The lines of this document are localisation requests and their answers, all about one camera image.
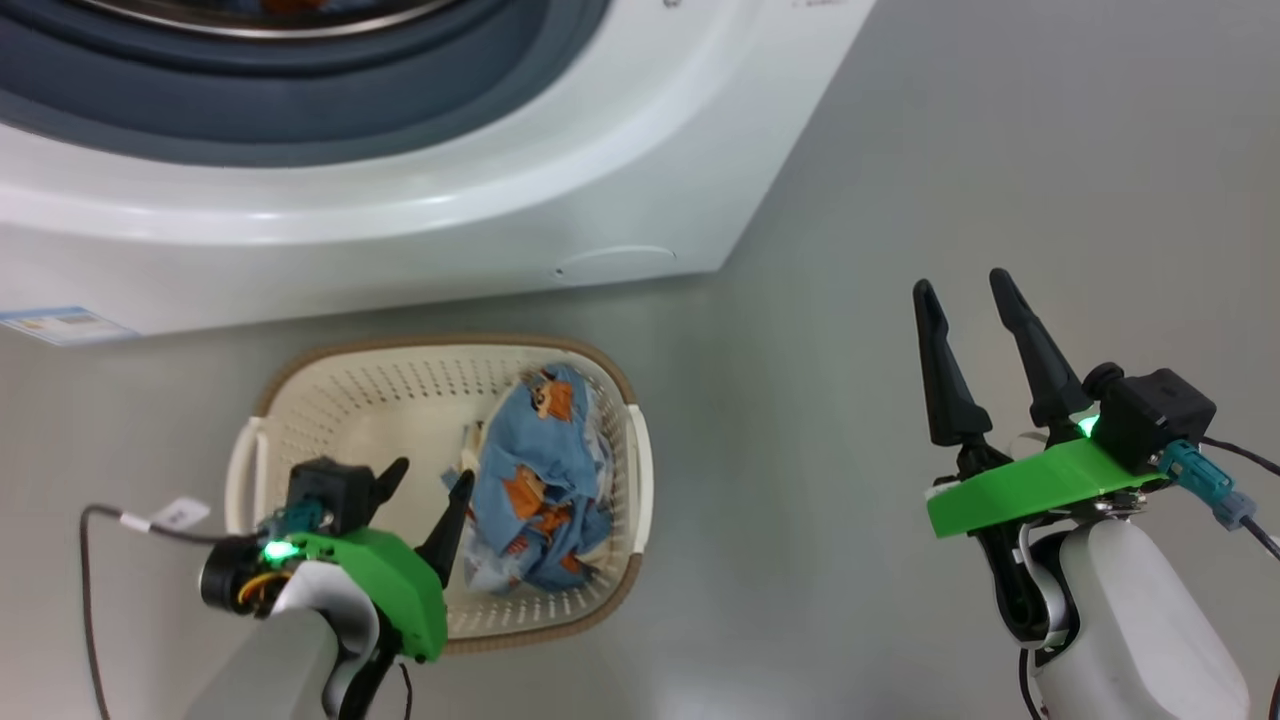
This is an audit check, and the white front-load washing machine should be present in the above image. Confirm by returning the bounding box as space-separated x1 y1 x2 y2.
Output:
0 0 879 336

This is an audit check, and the teal right camera connector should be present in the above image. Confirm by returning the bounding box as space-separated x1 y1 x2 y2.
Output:
1160 440 1257 531

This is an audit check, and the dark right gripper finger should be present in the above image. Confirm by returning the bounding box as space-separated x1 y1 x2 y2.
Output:
989 268 1093 431
912 279 993 448

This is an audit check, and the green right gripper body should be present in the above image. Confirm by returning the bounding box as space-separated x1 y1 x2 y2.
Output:
926 437 1172 647

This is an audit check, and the white cable tag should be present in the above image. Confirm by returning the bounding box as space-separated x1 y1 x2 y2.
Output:
120 497 212 533

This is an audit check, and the cream perforated laundry basket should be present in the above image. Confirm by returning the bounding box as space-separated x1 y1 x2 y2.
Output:
224 334 655 656

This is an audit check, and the blue garment large orange bear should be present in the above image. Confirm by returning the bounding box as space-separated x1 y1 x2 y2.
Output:
442 362 616 593

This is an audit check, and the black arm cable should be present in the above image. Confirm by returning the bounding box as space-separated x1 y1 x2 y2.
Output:
1200 435 1280 561
80 503 291 720

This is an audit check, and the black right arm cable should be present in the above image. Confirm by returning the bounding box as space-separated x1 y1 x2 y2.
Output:
1200 435 1280 561

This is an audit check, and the blue energy label sticker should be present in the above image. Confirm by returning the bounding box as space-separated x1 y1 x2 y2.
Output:
0 306 139 348

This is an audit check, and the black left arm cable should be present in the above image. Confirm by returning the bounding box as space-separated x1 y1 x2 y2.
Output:
80 503 291 720

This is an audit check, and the round white filter cover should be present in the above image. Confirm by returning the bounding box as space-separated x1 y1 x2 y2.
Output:
553 246 679 283

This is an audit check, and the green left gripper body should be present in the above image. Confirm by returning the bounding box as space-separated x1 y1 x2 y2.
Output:
200 527 449 664

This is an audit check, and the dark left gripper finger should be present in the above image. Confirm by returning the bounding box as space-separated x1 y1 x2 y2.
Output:
415 470 476 589
370 457 411 513

